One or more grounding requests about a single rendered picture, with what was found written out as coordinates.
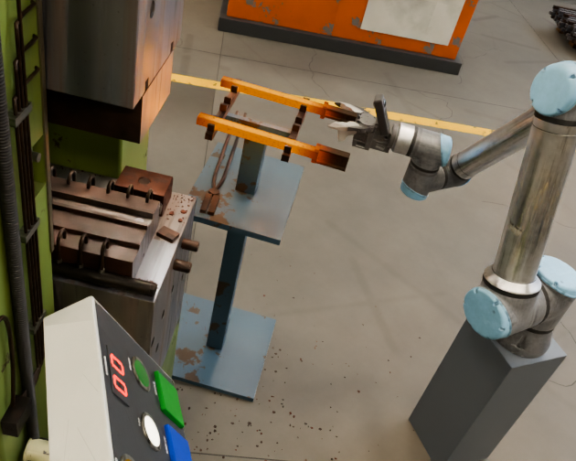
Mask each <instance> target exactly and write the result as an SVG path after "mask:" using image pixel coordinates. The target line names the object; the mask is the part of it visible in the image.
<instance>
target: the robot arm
mask: <svg viewBox="0 0 576 461"><path fill-rule="evenodd" d="M530 100H532V106H533V107H532V108H530V109H529V110H527V111H526V112H524V113H522V114H520V115H519V116H518V117H516V118H515V119H513V120H511V121H510V122H508V123H506V124H504V125H503V126H501V127H499V128H498V129H496V130H495V131H494V132H492V133H491V134H488V135H487V136H485V137H483V138H482V139H480V140H478V141H477V142H475V143H474V144H472V145H470V146H468V147H466V148H465V149H464V150H463V151H461V152H459V153H456V154H454V155H452V156H451V157H450V154H451V151H452V146H453V140H452V138H451V137H450V136H448V135H445V134H442V133H436V132H433V131H430V130H426V129H423V128H420V127H417V126H414V125H410V124H407V123H400V124H393V126H392V129H390V126H389V117H388V113H387V108H386V101H385V99H384V94H382V93H381V94H376V95H375V100H374V102H373V106H374V108H375V111H376V115H377V118H376V116H374V115H372V114H370V113H369V112H367V111H366V110H364V109H362V108H359V107H357V106H355V105H351V104H348V103H344V102H335V105H336V106H338V107H340V108H343V109H346V110H349V111H352V112H355V113H357V119H356V122H348V123H344V122H341V123H338V122H333V123H331V124H329V125H328V126H327V127H329V128H332V129H336V130H337V140H338V141H339V142H343V141H345V139H346V138H347V137H348V136H349V135H354V136H353V141H352V146H354V147H358V148H361V149H365V150H369V148H372V149H375V150H379V151H381V152H385V153H389V149H390V148H391V147H392V148H391V151H392V152H394V153H398V154H401V155H406V156H409V157H411V160H410V162H409V164H408V167H407V169H406V172H405V175H404V177H403V179H402V181H401V184H400V189H401V191H402V192H403V194H405V195H406V196H407V197H408V198H411V199H414V200H425V199H426V198H428V194H429V193H430V192H433V191H437V190H441V189H446V188H454V187H460V186H463V185H465V184H467V183H468V182H469V181H470V180H471V178H472V177H473V176H475V175H476V174H478V173H480V172H482V171H484V170H486V169H487V168H489V167H491V166H493V165H494V164H496V163H498V162H500V161H502V160H504V159H505V158H507V157H509V156H511V155H513V154H514V153H516V152H518V151H520V150H522V149H523V148H525V147H526V150H525V153H524V156H523V159H522V163H521V167H520V169H519V173H518V177H517V183H516V185H515V189H514V193H513V196H512V199H511V202H510V206H509V210H508V213H507V219H506V222H505V226H504V229H503V232H502V236H501V239H500V243H499V245H498V249H497V253H496V258H495V262H494V263H493V264H491V265H488V266H487V267H486V268H485V270H484V273H483V277H482V281H481V284H480V285H479V286H478V287H474V288H472V289H471V290H470V291H468V292H467V294H466V295H465V297H464V313H465V316H466V319H467V321H468V323H469V324H471V326H472V328H473V330H474V331H475V332H476V333H477V334H479V335H480V336H482V337H483V338H487V339H492V340H496V341H497V342H498V343H499V344H500V345H501V346H502V347H503V348H505V349H506V350H508V351H510V352H512V353H514V354H516V355H518V356H520V357H524V358H531V359H534V358H538V357H541V356H543V355H544V354H545V353H546V352H547V351H548V349H549V347H550V345H551V339H552V333H553V329H554V328H555V327H556V326H557V325H558V323H559V322H560V320H561V319H562V318H563V316H564V315H565V313H566V312H567V311H568V309H569V308H570V307H571V305H572V303H573V302H574V301H575V299H576V272H575V271H574V270H573V269H572V268H571V267H570V266H569V265H568V264H566V263H564V262H562V261H561V260H559V259H557V258H554V257H551V256H547V255H543V253H544V251H545V247H546V244H547V241H548V238H549V234H550V230H551V227H552V224H553V221H554V219H555V216H556V213H557V209H558V206H559V204H560V199H561V196H562V192H563V189H564V187H565V184H566V181H567V178H568V174H569V172H570V169H571V164H572V161H573V158H574V155H575V152H576V61H571V60H565V61H561V62H558V63H554V64H550V65H548V66H547V67H545V68H544V69H542V70H541V71H540V72H539V73H538V74H537V76H536V77H535V79H534V80H533V82H532V84H531V88H530ZM357 145H361V146H363V147H360V146H357ZM364 147H365V148H364Z"/></svg>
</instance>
